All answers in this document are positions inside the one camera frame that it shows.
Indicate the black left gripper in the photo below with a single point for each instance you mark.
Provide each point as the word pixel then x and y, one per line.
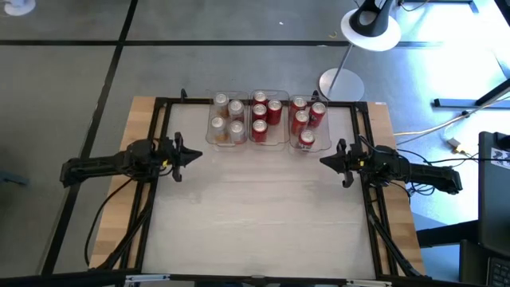
pixel 175 157

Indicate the white round floor object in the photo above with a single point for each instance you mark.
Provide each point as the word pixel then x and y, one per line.
pixel 18 7

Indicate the small yellow loop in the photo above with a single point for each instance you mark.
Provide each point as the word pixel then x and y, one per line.
pixel 332 34

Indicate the silver metal bracket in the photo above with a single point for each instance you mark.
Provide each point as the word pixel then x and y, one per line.
pixel 368 283
pixel 147 277

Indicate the black desk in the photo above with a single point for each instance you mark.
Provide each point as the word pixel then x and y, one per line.
pixel 494 199

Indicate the black rig crossbar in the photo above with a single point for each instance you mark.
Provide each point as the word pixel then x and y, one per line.
pixel 60 280

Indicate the black frame clamp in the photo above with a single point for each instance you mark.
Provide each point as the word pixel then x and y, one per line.
pixel 183 95
pixel 315 95

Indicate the white printed sticker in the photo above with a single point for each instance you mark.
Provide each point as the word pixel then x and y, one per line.
pixel 501 158

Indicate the black curved plastic object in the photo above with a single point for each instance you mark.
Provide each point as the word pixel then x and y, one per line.
pixel 370 20

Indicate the grey power adapter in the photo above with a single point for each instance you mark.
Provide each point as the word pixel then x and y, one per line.
pixel 456 144

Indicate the clear plastic storage bin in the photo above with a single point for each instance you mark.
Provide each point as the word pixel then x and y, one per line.
pixel 227 146
pixel 322 139
pixel 279 137

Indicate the red Fanta soda can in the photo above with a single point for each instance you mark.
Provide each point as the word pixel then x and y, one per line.
pixel 317 113
pixel 298 103
pixel 300 119
pixel 307 139

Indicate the black keyboard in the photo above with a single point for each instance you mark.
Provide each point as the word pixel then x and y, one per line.
pixel 500 275

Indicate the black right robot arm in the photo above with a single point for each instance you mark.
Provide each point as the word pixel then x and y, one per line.
pixel 430 175

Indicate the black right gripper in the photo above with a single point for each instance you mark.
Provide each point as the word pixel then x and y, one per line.
pixel 352 161

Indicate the pale grapefruit-print soda can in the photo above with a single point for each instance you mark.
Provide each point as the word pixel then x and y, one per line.
pixel 236 127
pixel 236 106

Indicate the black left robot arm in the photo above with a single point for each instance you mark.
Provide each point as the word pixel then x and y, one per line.
pixel 99 165

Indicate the black stand leg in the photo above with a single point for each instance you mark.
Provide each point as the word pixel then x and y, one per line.
pixel 454 103

